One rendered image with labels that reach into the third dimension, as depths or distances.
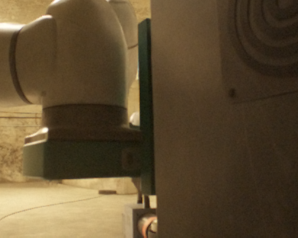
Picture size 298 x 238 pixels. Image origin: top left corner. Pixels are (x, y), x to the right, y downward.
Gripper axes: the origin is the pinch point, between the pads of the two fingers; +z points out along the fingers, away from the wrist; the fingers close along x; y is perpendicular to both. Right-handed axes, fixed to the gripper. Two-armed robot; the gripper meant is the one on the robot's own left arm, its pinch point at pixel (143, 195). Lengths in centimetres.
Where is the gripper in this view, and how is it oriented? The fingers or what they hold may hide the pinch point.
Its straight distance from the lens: 155.5
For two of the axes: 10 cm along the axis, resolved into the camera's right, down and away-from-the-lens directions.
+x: 9.8, 0.1, 2.1
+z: 0.2, 9.9, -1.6
